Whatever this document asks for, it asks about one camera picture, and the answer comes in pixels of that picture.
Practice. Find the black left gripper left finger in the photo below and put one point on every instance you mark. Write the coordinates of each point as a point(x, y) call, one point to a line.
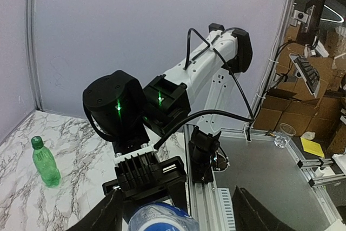
point(106, 215)

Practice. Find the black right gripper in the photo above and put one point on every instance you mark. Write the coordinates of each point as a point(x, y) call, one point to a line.
point(139, 138)

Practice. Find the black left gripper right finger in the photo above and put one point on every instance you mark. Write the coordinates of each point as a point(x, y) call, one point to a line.
point(250, 214)

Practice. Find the clear bottle blue label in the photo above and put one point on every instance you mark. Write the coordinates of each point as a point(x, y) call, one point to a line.
point(161, 216)

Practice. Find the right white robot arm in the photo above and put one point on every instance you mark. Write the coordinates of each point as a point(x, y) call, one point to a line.
point(138, 120)

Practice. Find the green plastic bottle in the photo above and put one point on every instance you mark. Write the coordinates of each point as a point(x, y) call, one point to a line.
point(45, 163)

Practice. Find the clear plastic cup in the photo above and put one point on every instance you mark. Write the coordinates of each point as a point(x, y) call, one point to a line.
point(283, 135)

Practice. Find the yellow paper pad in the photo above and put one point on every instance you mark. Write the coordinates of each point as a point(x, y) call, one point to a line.
point(312, 147)

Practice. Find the cardboard boxes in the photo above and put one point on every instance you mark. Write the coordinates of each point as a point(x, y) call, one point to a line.
point(292, 103)

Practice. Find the black keyboard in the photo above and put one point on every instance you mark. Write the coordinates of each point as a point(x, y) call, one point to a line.
point(307, 72)

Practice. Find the black computer monitor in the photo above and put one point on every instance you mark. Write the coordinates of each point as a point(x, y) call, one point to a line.
point(308, 30)

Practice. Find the aluminium front rail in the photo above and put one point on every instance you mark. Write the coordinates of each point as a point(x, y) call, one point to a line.
point(209, 205)

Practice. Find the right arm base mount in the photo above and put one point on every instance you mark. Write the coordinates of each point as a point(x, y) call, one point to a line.
point(206, 156)

